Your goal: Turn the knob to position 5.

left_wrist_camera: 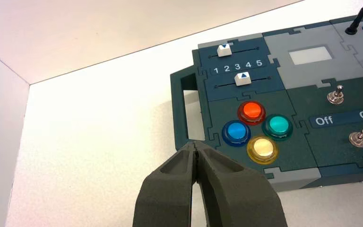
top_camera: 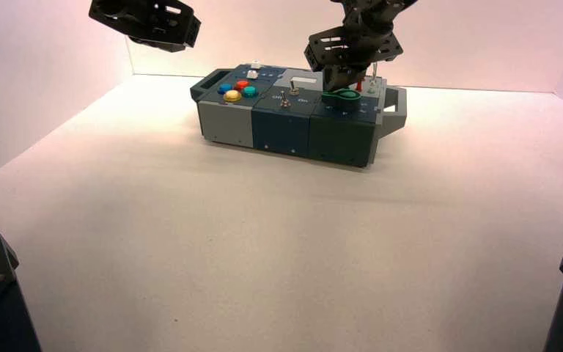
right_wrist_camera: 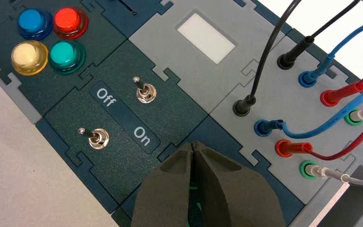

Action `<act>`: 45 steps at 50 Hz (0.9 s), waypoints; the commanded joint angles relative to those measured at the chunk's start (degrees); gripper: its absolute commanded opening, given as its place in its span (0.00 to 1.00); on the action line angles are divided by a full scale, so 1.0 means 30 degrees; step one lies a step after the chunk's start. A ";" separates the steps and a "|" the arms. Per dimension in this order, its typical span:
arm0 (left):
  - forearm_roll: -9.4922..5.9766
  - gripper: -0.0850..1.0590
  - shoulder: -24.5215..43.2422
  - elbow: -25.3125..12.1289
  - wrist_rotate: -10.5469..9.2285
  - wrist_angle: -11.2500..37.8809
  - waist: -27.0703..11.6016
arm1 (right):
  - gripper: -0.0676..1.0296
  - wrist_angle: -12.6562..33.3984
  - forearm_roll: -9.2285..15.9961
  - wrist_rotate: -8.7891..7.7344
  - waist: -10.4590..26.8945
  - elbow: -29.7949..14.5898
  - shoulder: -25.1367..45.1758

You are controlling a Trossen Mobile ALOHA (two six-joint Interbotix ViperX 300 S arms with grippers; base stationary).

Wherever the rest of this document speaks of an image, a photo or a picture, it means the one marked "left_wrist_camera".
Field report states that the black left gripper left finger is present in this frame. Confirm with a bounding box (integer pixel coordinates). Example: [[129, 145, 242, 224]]
[[132, 141, 198, 227]]

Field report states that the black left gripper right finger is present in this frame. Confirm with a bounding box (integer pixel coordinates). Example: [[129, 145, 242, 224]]
[[194, 142, 288, 227]]

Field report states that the yellow round push button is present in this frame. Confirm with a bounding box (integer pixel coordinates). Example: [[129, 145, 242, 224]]
[[246, 135, 279, 165]]

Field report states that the blue round push button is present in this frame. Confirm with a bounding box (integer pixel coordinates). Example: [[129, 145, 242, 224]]
[[221, 120, 251, 148]]

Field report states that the teal grey control box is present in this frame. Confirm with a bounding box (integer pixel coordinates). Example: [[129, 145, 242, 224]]
[[170, 12, 363, 192]]

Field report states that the green round push button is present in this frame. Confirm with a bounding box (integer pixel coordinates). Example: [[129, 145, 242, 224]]
[[262, 114, 294, 141]]

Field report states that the red round push button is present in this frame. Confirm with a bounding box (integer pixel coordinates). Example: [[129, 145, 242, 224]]
[[237, 100, 267, 126]]

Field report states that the white slider cap up arrow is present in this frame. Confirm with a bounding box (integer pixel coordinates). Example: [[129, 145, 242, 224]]
[[234, 71, 252, 87]]

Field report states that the white slider cap down arrow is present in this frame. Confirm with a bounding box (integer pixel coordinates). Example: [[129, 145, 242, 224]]
[[216, 44, 233, 57]]

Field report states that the white display window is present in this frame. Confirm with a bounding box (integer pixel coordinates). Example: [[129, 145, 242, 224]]
[[288, 46, 333, 66]]

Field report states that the metal toggle switch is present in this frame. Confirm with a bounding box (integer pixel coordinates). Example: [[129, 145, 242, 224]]
[[348, 129, 363, 148], [327, 85, 345, 105]]

